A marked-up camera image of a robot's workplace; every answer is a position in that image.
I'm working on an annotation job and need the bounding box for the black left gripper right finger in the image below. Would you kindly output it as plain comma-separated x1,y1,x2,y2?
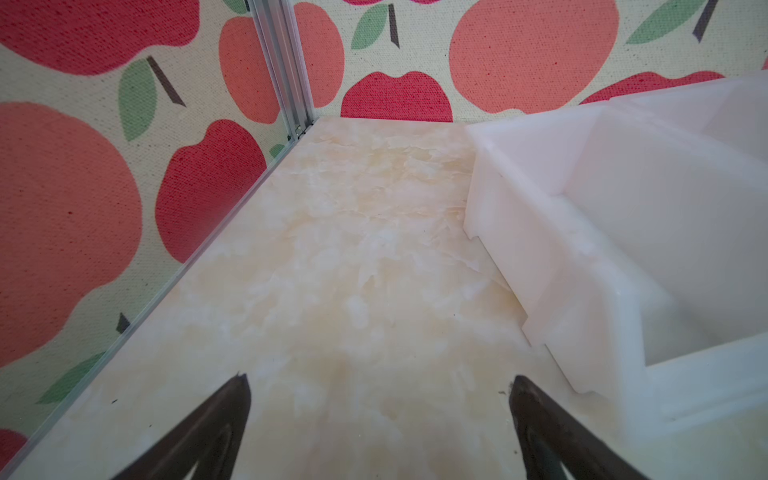
508,375,645,479

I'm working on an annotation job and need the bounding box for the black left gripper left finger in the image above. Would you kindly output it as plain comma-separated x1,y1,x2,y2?
115,374,251,479

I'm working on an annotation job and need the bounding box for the white left plastic bin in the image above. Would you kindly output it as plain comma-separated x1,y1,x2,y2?
464,103,767,441

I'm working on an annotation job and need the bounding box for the white plastic bin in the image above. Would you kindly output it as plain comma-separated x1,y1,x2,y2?
618,71,767,162
464,103,767,441

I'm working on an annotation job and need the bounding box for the white middle plastic bin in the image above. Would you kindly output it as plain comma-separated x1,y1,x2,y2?
618,71,767,162

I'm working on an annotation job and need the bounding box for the aluminium left frame post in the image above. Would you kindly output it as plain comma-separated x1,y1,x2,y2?
247,0,316,142

